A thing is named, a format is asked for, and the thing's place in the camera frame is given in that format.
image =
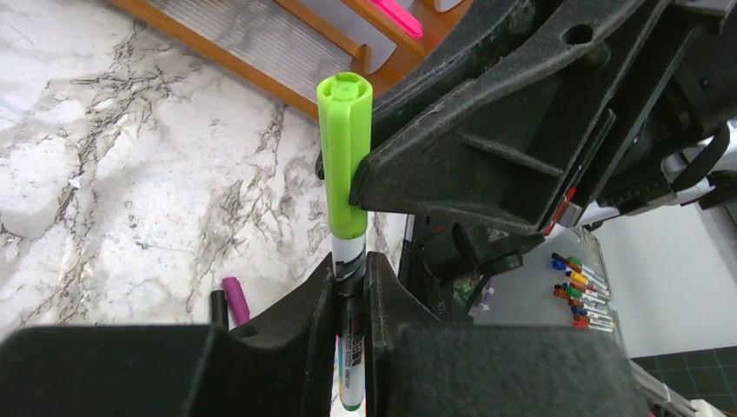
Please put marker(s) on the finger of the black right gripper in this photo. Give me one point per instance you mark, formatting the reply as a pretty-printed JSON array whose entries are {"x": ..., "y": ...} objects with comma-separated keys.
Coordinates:
[
  {"x": 593, "y": 45},
  {"x": 452, "y": 117}
]

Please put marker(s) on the white marker pen green tip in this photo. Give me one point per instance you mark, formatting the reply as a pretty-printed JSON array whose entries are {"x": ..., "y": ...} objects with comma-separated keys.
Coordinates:
[{"x": 349, "y": 268}]

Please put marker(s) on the magenta pen cap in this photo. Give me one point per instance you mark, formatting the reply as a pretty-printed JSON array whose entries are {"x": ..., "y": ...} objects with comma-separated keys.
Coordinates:
[{"x": 237, "y": 301}]

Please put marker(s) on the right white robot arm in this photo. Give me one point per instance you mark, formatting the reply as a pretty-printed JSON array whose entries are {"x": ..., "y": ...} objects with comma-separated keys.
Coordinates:
[{"x": 523, "y": 106}]

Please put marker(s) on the orange wooden rack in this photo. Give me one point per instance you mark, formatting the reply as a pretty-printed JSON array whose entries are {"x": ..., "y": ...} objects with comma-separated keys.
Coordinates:
[{"x": 288, "y": 47}]

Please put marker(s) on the pink highlighter in rack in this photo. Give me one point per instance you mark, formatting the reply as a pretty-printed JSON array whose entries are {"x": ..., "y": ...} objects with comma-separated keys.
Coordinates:
[{"x": 403, "y": 18}]

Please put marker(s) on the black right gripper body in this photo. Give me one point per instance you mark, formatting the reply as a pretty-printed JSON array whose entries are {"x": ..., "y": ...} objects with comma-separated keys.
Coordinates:
[{"x": 668, "y": 143}]

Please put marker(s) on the lime green pen cap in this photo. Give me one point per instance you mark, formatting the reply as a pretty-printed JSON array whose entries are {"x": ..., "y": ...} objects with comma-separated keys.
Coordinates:
[{"x": 345, "y": 104}]

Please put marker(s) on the pile of coloured markers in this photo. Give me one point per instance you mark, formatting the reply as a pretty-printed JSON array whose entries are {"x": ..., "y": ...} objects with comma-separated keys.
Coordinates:
[{"x": 586, "y": 293}]

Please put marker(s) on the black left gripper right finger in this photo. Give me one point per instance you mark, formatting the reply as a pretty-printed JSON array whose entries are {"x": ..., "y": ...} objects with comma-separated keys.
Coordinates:
[{"x": 417, "y": 365}]

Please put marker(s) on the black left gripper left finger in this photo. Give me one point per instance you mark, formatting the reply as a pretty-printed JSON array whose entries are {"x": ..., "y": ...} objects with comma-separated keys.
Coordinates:
[{"x": 280, "y": 363}]

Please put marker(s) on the black mounting rail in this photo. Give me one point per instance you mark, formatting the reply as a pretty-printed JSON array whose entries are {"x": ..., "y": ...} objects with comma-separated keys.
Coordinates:
[{"x": 447, "y": 266}]

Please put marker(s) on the black pen cap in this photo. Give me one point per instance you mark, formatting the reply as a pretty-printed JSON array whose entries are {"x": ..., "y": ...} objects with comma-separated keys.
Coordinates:
[{"x": 219, "y": 309}]

